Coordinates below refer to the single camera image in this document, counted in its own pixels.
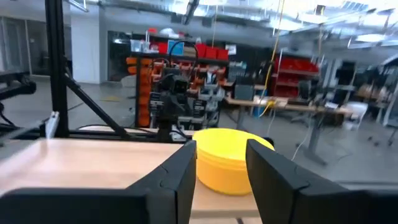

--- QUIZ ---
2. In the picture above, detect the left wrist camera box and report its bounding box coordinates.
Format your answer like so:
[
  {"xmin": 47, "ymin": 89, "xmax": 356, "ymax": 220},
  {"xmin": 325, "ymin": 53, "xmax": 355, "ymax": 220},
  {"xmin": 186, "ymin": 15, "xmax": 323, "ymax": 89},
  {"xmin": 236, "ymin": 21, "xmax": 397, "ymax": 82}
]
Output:
[{"xmin": 167, "ymin": 73, "xmax": 190, "ymax": 95}]

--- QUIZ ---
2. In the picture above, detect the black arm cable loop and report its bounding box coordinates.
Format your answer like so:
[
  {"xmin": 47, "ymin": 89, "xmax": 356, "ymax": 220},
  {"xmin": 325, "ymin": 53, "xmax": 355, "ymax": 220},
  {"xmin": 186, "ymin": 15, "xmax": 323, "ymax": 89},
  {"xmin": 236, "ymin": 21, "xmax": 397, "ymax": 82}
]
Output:
[{"xmin": 169, "ymin": 40, "xmax": 199, "ymax": 77}]

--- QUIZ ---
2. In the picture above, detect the yellow mini bowl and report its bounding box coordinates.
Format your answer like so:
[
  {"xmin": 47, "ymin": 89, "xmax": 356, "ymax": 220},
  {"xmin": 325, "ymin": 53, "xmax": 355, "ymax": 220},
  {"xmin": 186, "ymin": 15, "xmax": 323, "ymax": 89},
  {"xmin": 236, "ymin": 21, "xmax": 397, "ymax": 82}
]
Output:
[
  {"xmin": 196, "ymin": 161, "xmax": 253, "ymax": 196},
  {"xmin": 192, "ymin": 128, "xmax": 275, "ymax": 171}
]

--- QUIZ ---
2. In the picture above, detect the yellow hanging cable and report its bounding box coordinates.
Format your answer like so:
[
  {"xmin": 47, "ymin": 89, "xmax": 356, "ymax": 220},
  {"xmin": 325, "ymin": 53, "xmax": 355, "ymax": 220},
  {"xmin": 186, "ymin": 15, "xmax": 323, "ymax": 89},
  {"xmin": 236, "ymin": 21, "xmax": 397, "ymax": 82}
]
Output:
[{"xmin": 259, "ymin": 0, "xmax": 286, "ymax": 118}]

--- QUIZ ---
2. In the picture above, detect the black storage shelf unit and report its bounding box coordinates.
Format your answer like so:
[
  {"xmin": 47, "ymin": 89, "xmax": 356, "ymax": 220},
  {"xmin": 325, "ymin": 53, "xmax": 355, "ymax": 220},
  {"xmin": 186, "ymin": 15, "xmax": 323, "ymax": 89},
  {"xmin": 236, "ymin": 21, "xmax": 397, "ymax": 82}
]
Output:
[{"xmin": 107, "ymin": 30, "xmax": 231, "ymax": 128}]

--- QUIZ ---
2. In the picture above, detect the grey equipment case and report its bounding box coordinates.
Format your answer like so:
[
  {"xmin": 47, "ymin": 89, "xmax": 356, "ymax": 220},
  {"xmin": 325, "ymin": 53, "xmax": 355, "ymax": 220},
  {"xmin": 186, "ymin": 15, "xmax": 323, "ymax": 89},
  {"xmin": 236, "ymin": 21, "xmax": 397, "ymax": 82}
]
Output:
[{"xmin": 233, "ymin": 83, "xmax": 256, "ymax": 101}]

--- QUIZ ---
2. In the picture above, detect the wooden workbench desk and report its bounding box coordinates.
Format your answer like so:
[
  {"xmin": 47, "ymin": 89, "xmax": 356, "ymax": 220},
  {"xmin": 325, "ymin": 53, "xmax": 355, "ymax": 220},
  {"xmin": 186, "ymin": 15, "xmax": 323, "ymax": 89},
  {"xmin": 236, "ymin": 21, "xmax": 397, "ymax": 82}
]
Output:
[{"xmin": 224, "ymin": 96, "xmax": 354, "ymax": 167}]

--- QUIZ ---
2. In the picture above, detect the red shelving unit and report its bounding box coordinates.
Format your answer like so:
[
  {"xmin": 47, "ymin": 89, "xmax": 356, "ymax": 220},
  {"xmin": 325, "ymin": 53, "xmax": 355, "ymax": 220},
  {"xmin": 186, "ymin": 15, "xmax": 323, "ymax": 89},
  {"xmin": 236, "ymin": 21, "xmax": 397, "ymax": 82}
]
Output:
[{"xmin": 271, "ymin": 57, "xmax": 320, "ymax": 99}]

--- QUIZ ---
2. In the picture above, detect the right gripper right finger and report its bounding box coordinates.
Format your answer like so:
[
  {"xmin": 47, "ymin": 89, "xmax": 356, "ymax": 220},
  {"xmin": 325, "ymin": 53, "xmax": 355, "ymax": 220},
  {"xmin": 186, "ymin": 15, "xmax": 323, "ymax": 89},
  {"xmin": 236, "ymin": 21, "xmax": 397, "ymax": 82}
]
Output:
[{"xmin": 244, "ymin": 138, "xmax": 398, "ymax": 224}]

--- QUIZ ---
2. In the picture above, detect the black aluminium rig frame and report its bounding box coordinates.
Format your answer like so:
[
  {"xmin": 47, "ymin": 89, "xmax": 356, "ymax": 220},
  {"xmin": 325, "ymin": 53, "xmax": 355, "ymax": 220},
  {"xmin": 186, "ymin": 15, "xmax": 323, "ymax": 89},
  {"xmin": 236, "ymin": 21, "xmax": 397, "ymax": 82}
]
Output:
[{"xmin": 0, "ymin": 0, "xmax": 195, "ymax": 144}]

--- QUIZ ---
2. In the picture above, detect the clear plastic container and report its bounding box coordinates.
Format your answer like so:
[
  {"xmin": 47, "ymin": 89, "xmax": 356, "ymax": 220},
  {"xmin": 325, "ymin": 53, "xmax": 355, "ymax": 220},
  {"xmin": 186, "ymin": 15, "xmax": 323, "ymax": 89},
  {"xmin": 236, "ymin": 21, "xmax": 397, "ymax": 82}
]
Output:
[{"xmin": 130, "ymin": 39, "xmax": 150, "ymax": 53}]

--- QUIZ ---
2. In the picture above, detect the orange parts bin rack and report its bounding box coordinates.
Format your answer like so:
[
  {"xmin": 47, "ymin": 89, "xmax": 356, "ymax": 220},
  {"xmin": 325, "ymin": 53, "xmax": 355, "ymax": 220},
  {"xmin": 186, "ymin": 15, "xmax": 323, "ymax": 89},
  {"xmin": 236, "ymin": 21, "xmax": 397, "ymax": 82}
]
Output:
[{"xmin": 126, "ymin": 57, "xmax": 154, "ymax": 128}]

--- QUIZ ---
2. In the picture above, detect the background black robot rig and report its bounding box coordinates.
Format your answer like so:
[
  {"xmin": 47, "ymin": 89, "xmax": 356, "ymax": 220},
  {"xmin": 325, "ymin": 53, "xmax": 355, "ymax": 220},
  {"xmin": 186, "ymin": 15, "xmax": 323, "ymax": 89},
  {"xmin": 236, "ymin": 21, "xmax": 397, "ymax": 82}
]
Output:
[{"xmin": 0, "ymin": 70, "xmax": 37, "ymax": 102}]

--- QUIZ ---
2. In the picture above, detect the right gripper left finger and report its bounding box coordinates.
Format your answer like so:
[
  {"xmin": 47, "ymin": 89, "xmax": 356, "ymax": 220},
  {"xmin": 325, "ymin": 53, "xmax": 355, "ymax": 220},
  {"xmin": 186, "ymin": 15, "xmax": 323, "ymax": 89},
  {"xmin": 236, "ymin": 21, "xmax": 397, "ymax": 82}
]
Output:
[{"xmin": 0, "ymin": 139, "xmax": 198, "ymax": 224}]

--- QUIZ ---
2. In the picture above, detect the blue storage box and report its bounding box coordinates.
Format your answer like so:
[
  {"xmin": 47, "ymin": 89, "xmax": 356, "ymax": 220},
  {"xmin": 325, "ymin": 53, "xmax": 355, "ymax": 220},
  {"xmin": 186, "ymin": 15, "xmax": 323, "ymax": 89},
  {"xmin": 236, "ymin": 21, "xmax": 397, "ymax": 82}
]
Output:
[{"xmin": 167, "ymin": 39, "xmax": 185, "ymax": 56}]

